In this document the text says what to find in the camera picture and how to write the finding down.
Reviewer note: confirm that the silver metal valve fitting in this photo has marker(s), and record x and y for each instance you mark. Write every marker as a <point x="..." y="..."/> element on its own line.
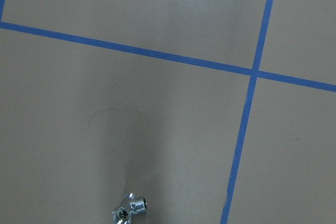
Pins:
<point x="130" y="206"/>

